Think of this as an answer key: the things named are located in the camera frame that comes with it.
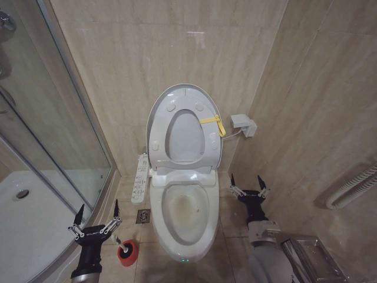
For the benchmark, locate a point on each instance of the glass shower enclosure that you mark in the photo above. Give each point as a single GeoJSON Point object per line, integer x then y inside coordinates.
{"type": "Point", "coordinates": [44, 103]}

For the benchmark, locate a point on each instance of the white bidet control panel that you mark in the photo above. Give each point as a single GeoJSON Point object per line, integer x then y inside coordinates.
{"type": "Point", "coordinates": [140, 179]}

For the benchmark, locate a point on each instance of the chrome shower faucet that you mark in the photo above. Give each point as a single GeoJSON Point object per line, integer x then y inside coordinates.
{"type": "Point", "coordinates": [6, 20]}

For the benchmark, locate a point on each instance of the white toilet bowl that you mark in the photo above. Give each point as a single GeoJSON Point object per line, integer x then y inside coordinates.
{"type": "Point", "coordinates": [184, 212]}

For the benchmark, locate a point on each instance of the white toilet brush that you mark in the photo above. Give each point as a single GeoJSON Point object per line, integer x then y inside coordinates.
{"type": "Point", "coordinates": [122, 243]}

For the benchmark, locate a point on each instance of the stainless steel tissue box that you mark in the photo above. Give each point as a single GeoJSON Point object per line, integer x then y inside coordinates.
{"type": "Point", "coordinates": [315, 259]}

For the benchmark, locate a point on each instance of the white toilet seat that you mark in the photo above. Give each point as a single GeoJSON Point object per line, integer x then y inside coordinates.
{"type": "Point", "coordinates": [160, 129]}

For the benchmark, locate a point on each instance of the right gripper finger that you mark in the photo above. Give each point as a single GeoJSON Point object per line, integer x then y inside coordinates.
{"type": "Point", "coordinates": [262, 184]}
{"type": "Point", "coordinates": [233, 182]}

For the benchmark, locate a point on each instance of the chrome shower drain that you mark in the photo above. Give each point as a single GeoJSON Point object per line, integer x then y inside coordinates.
{"type": "Point", "coordinates": [22, 194]}

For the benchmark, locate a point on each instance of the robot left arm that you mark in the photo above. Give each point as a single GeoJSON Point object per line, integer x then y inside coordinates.
{"type": "Point", "coordinates": [87, 278]}

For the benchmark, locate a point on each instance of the metal floor drain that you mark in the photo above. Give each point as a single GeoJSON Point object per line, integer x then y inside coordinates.
{"type": "Point", "coordinates": [143, 216]}

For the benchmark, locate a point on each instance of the grey wall socket box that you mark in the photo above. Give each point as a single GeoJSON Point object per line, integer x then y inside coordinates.
{"type": "Point", "coordinates": [243, 123]}

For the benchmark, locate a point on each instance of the red toilet brush holder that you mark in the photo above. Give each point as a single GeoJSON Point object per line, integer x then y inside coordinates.
{"type": "Point", "coordinates": [129, 256]}

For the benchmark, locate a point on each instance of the white shower tray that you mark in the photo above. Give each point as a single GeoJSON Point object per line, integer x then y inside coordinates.
{"type": "Point", "coordinates": [32, 227]}

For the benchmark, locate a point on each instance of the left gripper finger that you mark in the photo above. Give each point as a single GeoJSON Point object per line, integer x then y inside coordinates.
{"type": "Point", "coordinates": [79, 218]}
{"type": "Point", "coordinates": [116, 210]}

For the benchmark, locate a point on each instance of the white toilet lid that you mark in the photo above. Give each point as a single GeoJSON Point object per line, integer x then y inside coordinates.
{"type": "Point", "coordinates": [185, 135]}

